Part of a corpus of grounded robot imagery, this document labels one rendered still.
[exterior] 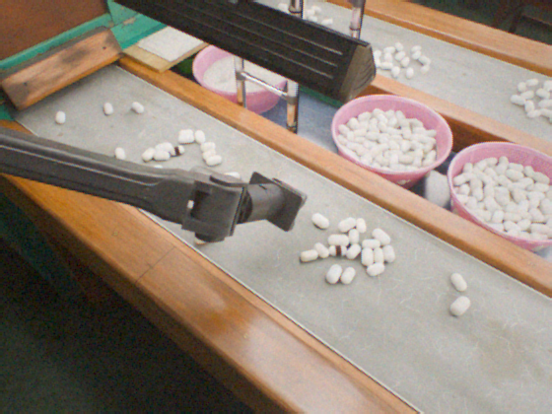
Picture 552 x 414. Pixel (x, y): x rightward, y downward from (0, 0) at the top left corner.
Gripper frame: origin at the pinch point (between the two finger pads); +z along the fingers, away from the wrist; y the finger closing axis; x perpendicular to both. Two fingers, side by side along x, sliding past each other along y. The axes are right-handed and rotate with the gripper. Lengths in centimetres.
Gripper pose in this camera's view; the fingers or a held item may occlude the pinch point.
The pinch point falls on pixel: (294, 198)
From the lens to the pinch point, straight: 77.8
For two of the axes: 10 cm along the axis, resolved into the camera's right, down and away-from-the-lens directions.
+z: 4.6, -0.6, 8.8
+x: -3.9, 8.8, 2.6
